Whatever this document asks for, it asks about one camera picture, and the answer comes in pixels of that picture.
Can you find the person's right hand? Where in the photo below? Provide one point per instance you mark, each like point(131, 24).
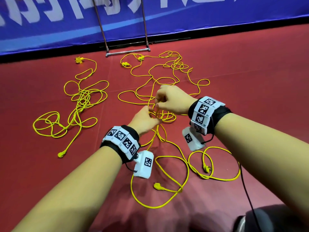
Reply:
point(176, 100)

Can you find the person's left hand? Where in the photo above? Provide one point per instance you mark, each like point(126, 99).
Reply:
point(145, 120)

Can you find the metal rack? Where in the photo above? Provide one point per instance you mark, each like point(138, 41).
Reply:
point(128, 51)

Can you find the person's left forearm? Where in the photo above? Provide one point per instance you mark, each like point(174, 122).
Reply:
point(72, 195)

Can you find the person's right forearm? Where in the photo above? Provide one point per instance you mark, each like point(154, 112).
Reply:
point(270, 157)

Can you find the black marker wristband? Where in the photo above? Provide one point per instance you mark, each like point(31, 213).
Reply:
point(120, 141)
point(207, 113)

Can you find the blue banner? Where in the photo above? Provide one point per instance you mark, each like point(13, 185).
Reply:
point(231, 12)

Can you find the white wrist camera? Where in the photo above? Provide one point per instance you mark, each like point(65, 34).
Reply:
point(192, 139)
point(144, 164)

